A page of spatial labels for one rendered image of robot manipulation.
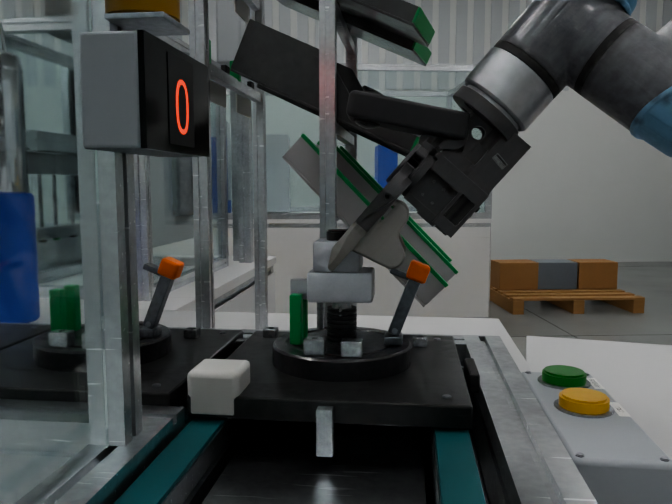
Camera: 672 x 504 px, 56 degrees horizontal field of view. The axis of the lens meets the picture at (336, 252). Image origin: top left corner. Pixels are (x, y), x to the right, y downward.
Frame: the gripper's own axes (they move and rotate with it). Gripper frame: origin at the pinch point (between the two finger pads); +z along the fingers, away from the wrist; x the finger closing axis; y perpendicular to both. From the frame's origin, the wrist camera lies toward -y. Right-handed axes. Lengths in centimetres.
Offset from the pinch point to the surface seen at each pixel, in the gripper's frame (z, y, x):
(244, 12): -13, -39, 46
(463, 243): -1, 61, 404
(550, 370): -5.4, 22.8, -1.9
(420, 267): -4.5, 7.2, -1.0
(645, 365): -13, 49, 41
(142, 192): 35, -46, 86
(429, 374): 2.2, 14.3, -3.8
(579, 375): -6.9, 24.6, -3.1
